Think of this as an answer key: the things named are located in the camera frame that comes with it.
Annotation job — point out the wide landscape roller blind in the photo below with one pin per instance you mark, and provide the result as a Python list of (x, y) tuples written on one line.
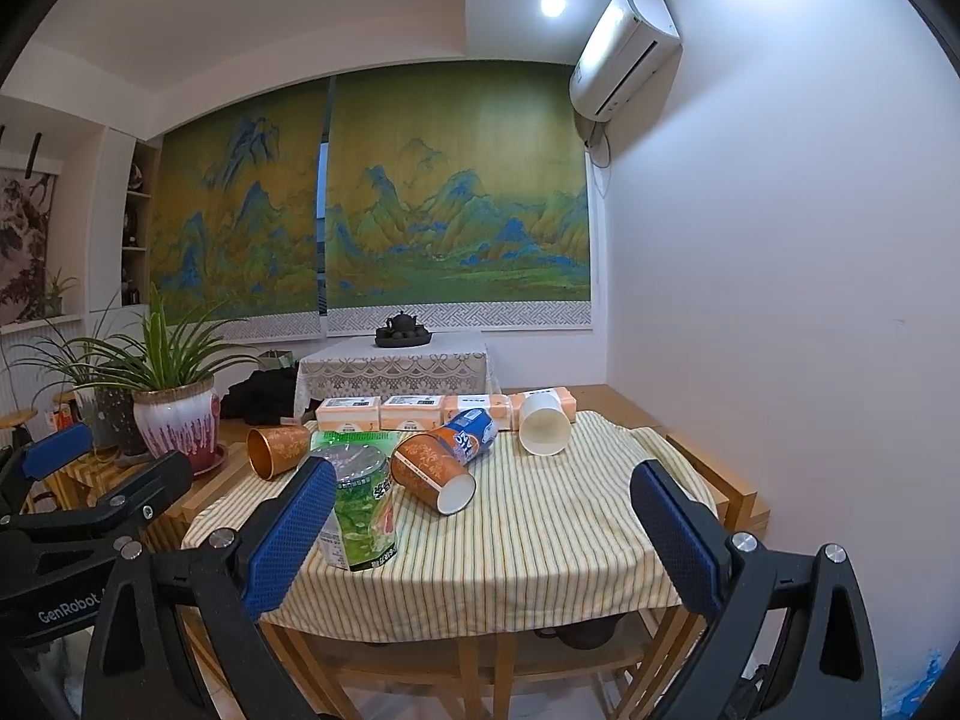
[(457, 210)]

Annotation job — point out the hanging scroll painting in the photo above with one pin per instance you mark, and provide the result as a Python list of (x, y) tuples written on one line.
[(22, 247)]

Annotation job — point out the blue plastic sheet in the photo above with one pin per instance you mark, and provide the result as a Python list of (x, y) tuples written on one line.
[(911, 682)]

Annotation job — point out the blue snack packet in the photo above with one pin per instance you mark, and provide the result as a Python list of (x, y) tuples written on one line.
[(466, 435)]

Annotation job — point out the wooden table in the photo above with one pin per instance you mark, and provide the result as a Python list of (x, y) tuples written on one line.
[(465, 664)]

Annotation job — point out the black cloth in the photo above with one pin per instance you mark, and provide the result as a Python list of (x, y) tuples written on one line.
[(259, 396)]

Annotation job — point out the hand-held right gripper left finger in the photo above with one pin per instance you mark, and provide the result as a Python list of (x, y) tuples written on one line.
[(289, 536)]

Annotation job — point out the white red glazed pot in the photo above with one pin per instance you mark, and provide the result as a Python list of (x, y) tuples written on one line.
[(176, 420)]

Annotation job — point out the green spider plant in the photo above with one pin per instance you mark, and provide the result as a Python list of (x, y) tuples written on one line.
[(161, 349)]

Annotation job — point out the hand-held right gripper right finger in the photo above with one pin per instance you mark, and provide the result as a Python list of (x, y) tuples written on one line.
[(679, 547)]

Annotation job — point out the yellow striped cloth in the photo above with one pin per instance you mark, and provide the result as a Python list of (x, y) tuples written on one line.
[(525, 540)]

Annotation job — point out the lace-covered side table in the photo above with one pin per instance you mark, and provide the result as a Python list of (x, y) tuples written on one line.
[(390, 367)]

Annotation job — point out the green snack bag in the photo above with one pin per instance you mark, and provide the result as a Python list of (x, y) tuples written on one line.
[(361, 502)]

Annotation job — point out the small potted plant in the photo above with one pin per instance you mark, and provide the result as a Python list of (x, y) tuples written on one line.
[(54, 292)]

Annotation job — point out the golden patterned cup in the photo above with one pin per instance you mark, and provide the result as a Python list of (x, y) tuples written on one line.
[(279, 450)]

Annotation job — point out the narrow landscape roller blind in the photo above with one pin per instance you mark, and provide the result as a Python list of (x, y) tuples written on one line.
[(240, 225)]

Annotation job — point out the wooden wall shelf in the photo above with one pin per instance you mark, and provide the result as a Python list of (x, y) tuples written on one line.
[(137, 225)]

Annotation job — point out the thin leaved green plant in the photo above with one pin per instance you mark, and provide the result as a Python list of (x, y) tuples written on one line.
[(67, 360)]

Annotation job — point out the dark speckled plant pot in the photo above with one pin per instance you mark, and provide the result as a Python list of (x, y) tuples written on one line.
[(105, 416)]

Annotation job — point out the air conditioner pipe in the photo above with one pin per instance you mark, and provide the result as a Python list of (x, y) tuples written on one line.
[(600, 146)]

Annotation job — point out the round ceiling light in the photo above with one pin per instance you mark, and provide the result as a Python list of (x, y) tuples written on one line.
[(553, 4)]

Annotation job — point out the green snack packet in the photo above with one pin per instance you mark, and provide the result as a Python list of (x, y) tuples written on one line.
[(349, 436)]

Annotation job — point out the white air conditioner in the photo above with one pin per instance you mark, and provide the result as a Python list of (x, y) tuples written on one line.
[(622, 49)]

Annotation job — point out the orange patterned paper cup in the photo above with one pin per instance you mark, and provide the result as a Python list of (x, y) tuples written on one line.
[(424, 465)]

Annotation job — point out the white paper cup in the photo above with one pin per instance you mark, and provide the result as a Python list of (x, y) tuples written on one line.
[(545, 427)]

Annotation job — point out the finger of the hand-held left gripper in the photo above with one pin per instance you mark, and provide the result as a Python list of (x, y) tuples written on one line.
[(56, 450), (161, 478)]

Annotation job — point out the wooden stool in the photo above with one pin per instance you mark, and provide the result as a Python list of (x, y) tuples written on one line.
[(16, 420)]

